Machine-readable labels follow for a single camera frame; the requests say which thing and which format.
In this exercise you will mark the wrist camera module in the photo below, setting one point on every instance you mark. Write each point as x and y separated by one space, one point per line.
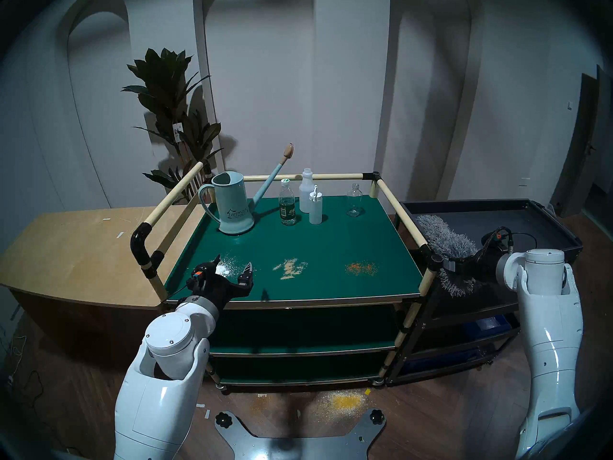
498 241
198 275

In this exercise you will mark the black utility cart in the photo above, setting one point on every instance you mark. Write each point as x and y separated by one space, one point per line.
479 219

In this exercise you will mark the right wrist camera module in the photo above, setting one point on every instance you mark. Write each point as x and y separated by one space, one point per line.
498 241

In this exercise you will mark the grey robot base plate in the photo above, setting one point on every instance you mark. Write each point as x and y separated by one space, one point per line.
297 447

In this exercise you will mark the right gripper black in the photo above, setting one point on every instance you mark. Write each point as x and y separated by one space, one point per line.
474 270

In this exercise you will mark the dark door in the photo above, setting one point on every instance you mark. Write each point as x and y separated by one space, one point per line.
586 138

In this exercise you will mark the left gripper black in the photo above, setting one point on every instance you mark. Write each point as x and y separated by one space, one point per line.
215 291

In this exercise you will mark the light blue watering can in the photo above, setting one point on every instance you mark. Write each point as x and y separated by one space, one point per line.
234 210

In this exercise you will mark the grey fluffy duster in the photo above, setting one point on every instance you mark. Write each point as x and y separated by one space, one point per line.
445 238

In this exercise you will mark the white opaque plastic bottle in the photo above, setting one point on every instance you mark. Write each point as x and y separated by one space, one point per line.
305 190

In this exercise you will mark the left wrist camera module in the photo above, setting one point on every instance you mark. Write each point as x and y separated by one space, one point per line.
198 275

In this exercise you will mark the black star knob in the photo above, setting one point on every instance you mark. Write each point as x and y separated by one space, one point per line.
223 419
377 416

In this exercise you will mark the tall dark leafy plant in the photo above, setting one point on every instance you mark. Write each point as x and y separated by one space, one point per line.
163 80

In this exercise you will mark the yellow powder spill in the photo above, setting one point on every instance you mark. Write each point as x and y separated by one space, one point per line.
345 401

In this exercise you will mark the white plant tag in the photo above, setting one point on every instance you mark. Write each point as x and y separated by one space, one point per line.
177 128

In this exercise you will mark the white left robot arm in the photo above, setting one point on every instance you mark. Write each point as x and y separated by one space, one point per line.
158 392

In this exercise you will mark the green label water bottle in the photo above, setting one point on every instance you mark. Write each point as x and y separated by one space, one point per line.
288 210

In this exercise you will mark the beige powder pile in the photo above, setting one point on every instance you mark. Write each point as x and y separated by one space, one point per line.
289 268

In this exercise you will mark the green shelf cart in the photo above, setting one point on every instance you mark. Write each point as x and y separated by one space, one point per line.
311 253

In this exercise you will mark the blue plastic bin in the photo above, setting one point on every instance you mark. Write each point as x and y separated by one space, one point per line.
488 326
445 361

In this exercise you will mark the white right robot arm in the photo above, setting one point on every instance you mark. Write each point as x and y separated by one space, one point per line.
550 329

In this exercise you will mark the orange powder pile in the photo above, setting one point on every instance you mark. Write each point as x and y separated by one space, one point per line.
361 268

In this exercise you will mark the white powder pile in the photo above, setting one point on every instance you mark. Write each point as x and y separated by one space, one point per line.
231 270

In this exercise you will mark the small clear empty bottle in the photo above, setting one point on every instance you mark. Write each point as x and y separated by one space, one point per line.
354 202

